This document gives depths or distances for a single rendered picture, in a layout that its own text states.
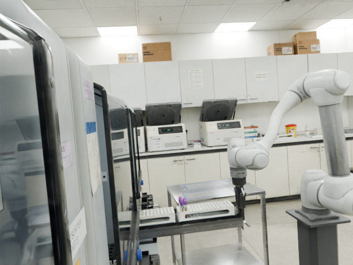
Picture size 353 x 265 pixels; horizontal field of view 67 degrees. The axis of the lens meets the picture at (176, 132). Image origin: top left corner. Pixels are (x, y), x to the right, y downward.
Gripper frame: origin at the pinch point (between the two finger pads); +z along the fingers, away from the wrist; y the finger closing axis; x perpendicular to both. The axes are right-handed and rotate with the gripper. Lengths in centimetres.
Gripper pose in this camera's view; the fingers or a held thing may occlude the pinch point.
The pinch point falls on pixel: (241, 213)
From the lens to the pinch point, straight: 155.8
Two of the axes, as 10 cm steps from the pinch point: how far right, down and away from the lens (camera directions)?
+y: 1.2, 0.4, -9.9
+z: 0.8, 10.0, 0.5
